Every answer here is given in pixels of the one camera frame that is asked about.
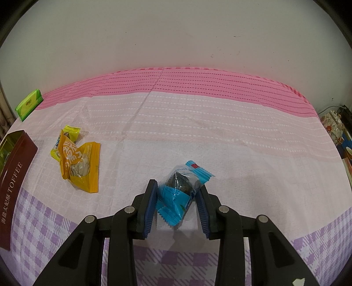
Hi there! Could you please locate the brown gold toffee box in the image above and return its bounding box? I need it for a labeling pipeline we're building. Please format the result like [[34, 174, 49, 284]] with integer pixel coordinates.
[[0, 130, 38, 251]]

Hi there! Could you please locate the orange yellow cracker packet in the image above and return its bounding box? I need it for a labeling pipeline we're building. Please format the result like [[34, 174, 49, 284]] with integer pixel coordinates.
[[60, 131, 101, 194]]

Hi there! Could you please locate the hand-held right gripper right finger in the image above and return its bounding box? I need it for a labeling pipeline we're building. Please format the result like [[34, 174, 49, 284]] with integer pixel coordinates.
[[195, 186, 321, 286]]

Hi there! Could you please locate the blue snack red mark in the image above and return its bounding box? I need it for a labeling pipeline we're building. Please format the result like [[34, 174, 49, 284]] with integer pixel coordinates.
[[156, 161, 215, 227]]

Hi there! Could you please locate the green snack packet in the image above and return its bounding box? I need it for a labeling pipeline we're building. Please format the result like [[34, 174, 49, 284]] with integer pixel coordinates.
[[15, 89, 44, 122]]

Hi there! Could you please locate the floral patterned packet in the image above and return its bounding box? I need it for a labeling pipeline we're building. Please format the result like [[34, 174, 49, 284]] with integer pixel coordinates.
[[320, 110, 345, 146]]

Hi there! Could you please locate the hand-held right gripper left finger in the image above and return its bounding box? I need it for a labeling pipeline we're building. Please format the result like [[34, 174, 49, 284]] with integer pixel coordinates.
[[33, 179, 159, 286]]

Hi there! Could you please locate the yellow wrapped round candy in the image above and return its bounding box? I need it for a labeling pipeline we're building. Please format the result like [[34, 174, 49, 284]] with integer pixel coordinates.
[[50, 125, 82, 162]]

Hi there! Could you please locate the pink purple checked tablecloth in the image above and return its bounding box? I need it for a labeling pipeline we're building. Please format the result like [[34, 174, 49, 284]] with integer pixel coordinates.
[[0, 67, 352, 286]]

